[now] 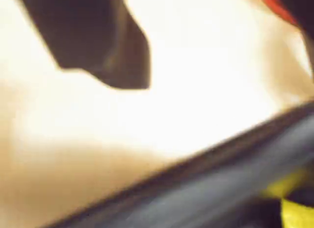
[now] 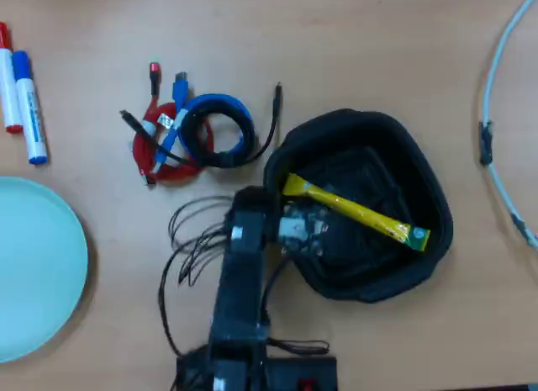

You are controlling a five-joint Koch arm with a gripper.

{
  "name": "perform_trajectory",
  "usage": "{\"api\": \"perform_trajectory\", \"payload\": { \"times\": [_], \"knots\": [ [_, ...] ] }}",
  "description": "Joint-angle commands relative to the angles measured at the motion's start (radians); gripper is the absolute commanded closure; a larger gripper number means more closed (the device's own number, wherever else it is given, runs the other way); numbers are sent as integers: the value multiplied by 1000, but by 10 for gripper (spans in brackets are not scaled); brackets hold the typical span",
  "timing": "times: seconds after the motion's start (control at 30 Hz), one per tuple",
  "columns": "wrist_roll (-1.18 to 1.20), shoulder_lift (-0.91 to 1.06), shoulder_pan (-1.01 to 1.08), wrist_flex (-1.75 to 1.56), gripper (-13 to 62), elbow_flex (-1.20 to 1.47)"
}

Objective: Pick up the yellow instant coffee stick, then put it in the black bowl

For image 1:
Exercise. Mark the yellow instant coffee stick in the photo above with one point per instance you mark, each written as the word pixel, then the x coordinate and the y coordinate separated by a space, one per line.
pixel 294 213

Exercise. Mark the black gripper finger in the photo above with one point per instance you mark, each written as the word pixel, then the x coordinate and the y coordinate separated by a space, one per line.
pixel 306 17
pixel 98 36

